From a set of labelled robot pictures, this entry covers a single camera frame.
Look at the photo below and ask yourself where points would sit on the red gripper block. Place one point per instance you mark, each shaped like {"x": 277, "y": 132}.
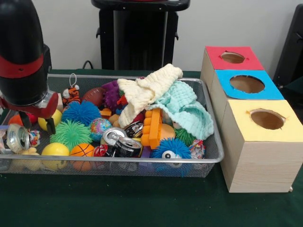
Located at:
{"x": 33, "y": 108}

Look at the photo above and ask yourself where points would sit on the long orange toy brick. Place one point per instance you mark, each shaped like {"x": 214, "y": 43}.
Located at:
{"x": 151, "y": 127}

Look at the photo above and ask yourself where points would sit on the cream yellow knitted cloth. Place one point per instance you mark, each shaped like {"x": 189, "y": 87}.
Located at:
{"x": 147, "y": 90}

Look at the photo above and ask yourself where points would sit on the pale blue waffle cloth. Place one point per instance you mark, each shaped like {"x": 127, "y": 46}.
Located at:
{"x": 189, "y": 111}

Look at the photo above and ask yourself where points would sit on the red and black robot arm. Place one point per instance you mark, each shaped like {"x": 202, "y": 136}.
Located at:
{"x": 23, "y": 47}

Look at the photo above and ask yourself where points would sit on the shallow clear mesh bin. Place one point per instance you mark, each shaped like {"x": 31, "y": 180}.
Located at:
{"x": 189, "y": 85}

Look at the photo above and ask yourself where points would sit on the wooden box with three holes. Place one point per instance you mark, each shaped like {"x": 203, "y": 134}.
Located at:
{"x": 255, "y": 165}

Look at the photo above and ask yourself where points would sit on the crushed shiny silver can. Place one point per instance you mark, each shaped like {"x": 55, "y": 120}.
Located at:
{"x": 18, "y": 138}

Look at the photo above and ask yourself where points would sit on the yellow smiley ball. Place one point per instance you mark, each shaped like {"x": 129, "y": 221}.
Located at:
{"x": 55, "y": 150}

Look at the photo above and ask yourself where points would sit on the light green spiky ball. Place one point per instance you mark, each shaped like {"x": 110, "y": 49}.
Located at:
{"x": 71, "y": 134}

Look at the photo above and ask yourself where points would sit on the striped orange tiger toy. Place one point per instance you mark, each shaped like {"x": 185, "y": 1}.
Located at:
{"x": 71, "y": 95}

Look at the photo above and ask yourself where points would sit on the plain blue spiky ball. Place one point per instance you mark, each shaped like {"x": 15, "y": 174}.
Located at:
{"x": 81, "y": 112}

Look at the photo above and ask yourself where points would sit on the small orange basketball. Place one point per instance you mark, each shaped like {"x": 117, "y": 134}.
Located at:
{"x": 81, "y": 152}

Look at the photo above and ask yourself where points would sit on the small blue globe ball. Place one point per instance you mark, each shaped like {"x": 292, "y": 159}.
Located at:
{"x": 100, "y": 128}

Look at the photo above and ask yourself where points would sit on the small brown football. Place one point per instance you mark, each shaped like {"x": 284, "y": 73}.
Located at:
{"x": 94, "y": 96}

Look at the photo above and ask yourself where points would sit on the silver drink can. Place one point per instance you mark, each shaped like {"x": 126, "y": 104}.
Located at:
{"x": 113, "y": 135}

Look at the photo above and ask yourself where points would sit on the purple spiky toy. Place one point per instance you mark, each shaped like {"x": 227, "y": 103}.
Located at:
{"x": 111, "y": 93}

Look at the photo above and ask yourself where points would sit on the black drink can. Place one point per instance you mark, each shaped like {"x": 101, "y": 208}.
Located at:
{"x": 129, "y": 146}

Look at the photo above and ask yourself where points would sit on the dark green table cloth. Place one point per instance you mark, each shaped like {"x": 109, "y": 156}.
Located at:
{"x": 142, "y": 203}

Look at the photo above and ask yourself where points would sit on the blue spiky ball with eyes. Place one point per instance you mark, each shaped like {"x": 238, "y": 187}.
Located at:
{"x": 170, "y": 150}

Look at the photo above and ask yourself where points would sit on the black upright panel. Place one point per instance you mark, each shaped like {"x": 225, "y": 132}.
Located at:
{"x": 293, "y": 47}

